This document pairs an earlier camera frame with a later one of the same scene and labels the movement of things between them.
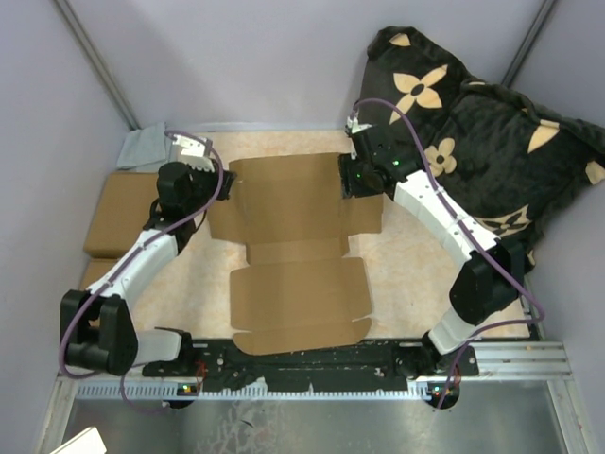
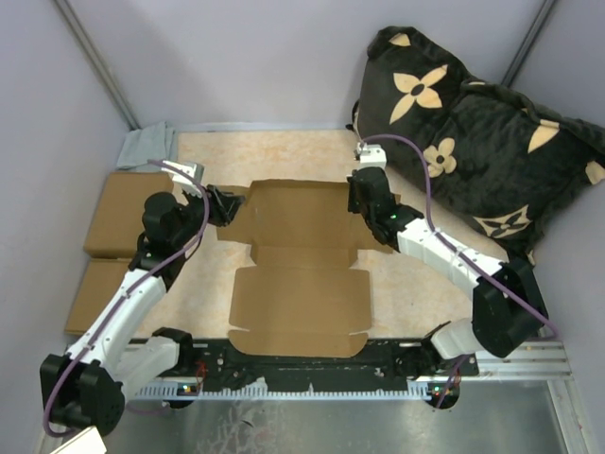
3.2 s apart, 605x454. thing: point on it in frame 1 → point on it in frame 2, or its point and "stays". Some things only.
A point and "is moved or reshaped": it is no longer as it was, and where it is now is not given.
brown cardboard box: [297, 290] is moved or reshaped
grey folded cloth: [146, 148] stays
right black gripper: [347, 165] → [352, 207]
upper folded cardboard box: [121, 214] stays
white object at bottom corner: [88, 442] stays
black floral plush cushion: [519, 169] stays
